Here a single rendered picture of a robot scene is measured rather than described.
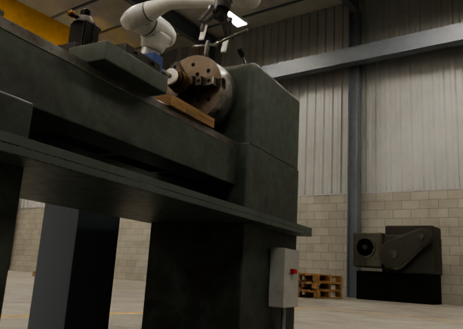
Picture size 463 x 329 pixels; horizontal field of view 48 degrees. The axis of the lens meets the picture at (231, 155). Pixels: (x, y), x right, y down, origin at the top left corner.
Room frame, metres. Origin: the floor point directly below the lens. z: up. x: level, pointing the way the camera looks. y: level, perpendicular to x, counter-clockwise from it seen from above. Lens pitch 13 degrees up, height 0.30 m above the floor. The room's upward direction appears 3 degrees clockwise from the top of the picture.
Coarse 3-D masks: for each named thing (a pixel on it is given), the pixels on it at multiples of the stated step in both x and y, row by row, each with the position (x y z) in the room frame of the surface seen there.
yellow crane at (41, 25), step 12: (0, 0) 11.25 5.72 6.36; (12, 0) 11.49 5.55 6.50; (12, 12) 11.53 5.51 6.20; (24, 12) 11.77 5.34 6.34; (36, 12) 12.01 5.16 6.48; (24, 24) 11.81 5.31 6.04; (36, 24) 12.05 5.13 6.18; (48, 24) 12.32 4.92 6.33; (60, 24) 12.59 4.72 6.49; (48, 36) 12.36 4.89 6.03; (60, 36) 12.63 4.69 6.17
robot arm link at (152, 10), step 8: (152, 0) 2.30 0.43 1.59; (160, 0) 2.27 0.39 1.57; (168, 0) 2.25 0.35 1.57; (176, 0) 2.25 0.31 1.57; (184, 0) 2.25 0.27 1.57; (192, 0) 2.25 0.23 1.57; (200, 0) 2.25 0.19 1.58; (208, 0) 2.26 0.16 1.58; (240, 0) 2.19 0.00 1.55; (248, 0) 2.19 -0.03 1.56; (256, 0) 2.21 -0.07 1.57; (144, 8) 2.30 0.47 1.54; (152, 8) 2.29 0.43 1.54; (160, 8) 2.28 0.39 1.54; (168, 8) 2.28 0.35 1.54; (176, 8) 2.28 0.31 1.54; (248, 8) 2.26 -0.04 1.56; (152, 16) 2.32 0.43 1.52; (160, 16) 2.34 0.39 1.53
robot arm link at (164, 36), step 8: (160, 24) 2.45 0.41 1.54; (168, 24) 2.50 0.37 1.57; (152, 32) 2.45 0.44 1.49; (160, 32) 2.47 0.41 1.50; (168, 32) 2.50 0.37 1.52; (144, 40) 2.49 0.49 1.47; (152, 40) 2.48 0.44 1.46; (160, 40) 2.49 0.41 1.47; (168, 40) 2.53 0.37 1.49; (144, 48) 2.51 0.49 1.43; (152, 48) 2.50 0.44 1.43; (160, 48) 2.51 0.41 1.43
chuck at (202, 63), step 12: (192, 60) 2.12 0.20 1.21; (204, 60) 2.09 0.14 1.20; (192, 72) 2.12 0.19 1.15; (204, 72) 2.09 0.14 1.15; (216, 72) 2.06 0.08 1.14; (228, 84) 2.10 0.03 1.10; (192, 96) 2.22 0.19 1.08; (204, 96) 2.09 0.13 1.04; (216, 96) 2.06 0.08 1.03; (228, 96) 2.11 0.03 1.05; (204, 108) 2.09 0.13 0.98; (216, 108) 2.08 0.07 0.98; (216, 120) 2.15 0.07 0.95
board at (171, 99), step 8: (160, 96) 1.73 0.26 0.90; (168, 96) 1.71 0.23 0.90; (168, 104) 1.71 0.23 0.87; (176, 104) 1.74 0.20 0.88; (184, 104) 1.78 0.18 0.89; (184, 112) 1.79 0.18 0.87; (192, 112) 1.83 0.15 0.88; (200, 112) 1.88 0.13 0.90; (200, 120) 1.88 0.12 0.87; (208, 120) 1.93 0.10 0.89
